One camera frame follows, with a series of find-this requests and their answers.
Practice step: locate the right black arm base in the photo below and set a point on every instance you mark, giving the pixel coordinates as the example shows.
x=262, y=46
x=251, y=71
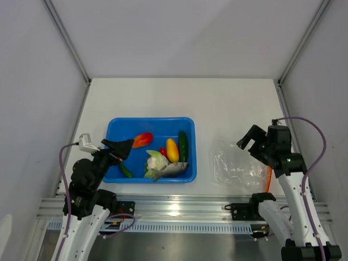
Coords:
x=241, y=212

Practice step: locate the red chili pepper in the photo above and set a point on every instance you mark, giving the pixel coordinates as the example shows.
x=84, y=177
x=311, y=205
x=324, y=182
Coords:
x=163, y=151

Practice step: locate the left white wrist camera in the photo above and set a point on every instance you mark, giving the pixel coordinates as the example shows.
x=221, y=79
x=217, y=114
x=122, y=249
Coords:
x=85, y=144

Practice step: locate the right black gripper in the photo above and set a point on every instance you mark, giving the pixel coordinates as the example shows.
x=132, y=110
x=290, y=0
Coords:
x=256, y=134

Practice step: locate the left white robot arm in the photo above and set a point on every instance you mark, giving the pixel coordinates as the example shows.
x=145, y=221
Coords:
x=87, y=207

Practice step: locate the yellow orange mango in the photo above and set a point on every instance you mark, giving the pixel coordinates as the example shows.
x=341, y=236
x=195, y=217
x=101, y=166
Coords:
x=172, y=150

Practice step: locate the white slotted cable duct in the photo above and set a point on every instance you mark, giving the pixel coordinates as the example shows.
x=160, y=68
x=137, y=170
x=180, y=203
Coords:
x=171, y=227

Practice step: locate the dark green cucumber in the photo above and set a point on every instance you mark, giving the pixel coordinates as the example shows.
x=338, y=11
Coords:
x=183, y=146

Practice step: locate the red orange mango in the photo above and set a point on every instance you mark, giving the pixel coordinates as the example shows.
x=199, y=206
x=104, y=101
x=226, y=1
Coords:
x=142, y=140

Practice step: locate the left aluminium frame post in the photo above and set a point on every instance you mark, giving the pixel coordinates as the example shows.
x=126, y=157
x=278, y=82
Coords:
x=63, y=33

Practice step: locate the right aluminium frame post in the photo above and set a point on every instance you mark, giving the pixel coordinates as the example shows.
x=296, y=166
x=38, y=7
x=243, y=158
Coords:
x=305, y=38

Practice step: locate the grey toy fish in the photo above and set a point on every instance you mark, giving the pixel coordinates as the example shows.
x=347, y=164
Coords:
x=172, y=170

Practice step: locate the white cauliflower with leaves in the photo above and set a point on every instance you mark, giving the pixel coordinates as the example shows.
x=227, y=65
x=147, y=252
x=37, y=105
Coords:
x=155, y=161

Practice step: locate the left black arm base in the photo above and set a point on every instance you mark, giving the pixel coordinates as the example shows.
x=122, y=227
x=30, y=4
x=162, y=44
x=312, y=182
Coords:
x=124, y=208

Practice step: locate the clear zip top bag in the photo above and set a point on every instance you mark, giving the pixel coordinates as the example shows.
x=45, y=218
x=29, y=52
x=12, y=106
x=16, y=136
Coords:
x=237, y=169

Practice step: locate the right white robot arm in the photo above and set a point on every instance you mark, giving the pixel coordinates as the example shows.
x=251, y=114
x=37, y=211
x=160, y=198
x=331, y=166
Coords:
x=302, y=235

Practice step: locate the small green chili pepper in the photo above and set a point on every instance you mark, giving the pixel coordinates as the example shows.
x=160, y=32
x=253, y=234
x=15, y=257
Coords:
x=126, y=173

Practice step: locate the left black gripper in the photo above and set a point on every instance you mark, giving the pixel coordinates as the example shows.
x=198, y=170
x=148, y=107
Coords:
x=123, y=149

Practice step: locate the aluminium frame post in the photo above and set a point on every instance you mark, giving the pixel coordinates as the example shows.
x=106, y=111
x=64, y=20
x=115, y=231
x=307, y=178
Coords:
x=63, y=33
x=305, y=38

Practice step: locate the aluminium mounting rail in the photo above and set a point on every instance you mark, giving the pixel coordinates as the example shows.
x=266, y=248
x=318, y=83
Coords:
x=173, y=208

